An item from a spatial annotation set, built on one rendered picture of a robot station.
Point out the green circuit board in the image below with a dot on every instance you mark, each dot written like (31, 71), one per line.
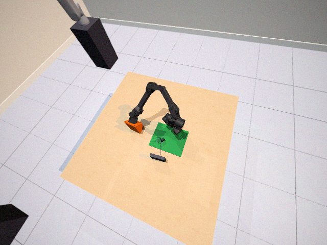
(173, 143)

